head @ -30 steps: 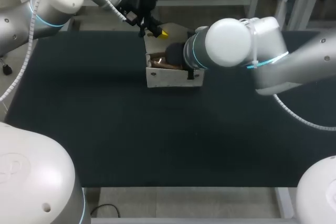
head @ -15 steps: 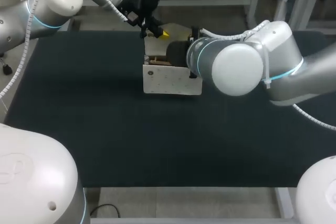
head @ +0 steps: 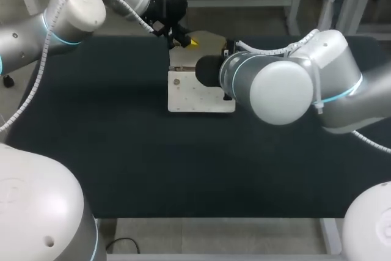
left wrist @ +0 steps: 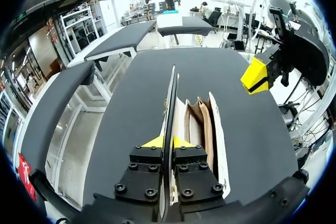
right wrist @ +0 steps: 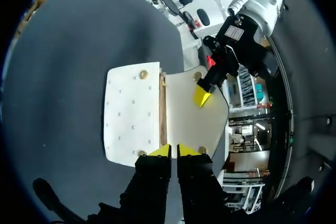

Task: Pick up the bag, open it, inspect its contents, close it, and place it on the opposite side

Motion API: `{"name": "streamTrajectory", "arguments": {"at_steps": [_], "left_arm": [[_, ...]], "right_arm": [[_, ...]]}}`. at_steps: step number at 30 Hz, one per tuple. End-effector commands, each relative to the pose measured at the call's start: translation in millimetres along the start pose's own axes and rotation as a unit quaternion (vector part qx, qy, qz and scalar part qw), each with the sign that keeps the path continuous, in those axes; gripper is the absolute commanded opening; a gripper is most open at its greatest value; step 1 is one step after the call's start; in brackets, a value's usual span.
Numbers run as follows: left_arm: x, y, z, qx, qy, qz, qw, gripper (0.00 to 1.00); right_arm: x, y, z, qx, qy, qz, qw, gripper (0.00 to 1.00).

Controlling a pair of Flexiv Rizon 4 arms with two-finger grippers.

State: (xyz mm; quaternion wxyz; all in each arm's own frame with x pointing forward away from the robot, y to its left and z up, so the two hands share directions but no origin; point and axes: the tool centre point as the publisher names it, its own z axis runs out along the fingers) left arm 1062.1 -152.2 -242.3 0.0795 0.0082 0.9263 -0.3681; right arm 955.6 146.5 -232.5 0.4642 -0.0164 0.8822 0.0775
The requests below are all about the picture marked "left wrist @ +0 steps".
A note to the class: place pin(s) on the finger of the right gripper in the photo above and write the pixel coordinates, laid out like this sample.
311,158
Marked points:
256,73
258,90

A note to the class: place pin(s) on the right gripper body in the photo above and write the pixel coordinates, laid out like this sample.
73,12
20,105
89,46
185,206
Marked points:
307,51

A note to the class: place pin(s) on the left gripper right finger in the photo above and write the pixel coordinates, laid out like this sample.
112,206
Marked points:
195,171

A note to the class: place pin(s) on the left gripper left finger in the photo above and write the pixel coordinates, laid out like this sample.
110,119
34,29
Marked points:
143,171

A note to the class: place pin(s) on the pale grey flap handbag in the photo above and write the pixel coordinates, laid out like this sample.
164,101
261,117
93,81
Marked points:
194,119

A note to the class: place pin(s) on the person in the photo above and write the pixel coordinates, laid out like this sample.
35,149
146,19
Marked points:
207,11

